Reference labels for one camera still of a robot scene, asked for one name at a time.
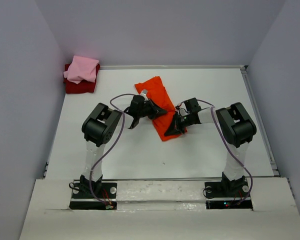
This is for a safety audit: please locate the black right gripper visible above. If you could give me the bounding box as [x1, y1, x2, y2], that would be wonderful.
[164, 112, 193, 137]

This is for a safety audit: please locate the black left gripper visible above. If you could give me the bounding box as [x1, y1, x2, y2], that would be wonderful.
[137, 98, 167, 121]

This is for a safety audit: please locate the orange t shirt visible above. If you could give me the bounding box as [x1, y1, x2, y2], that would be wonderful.
[134, 76, 182, 142]

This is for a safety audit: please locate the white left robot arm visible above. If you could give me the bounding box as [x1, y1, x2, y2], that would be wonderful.
[79, 94, 168, 201]

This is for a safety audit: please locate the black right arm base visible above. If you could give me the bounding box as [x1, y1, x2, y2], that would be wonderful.
[202, 181, 253, 210]

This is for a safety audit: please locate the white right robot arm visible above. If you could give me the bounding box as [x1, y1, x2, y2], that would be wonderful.
[164, 97, 257, 201]

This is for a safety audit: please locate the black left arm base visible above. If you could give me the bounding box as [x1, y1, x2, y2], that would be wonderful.
[68, 181, 118, 211]

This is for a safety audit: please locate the dark red folded t shirt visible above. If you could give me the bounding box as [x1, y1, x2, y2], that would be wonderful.
[63, 64, 100, 94]

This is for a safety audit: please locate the pink folded t shirt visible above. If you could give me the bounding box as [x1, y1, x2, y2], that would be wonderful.
[63, 55, 100, 85]

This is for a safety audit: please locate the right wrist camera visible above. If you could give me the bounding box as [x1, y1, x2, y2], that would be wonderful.
[175, 102, 189, 116]

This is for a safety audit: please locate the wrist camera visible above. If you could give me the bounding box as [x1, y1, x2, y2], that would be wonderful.
[140, 89, 149, 101]
[175, 102, 189, 116]

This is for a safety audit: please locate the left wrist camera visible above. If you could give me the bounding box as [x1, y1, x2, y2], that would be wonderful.
[140, 89, 149, 101]

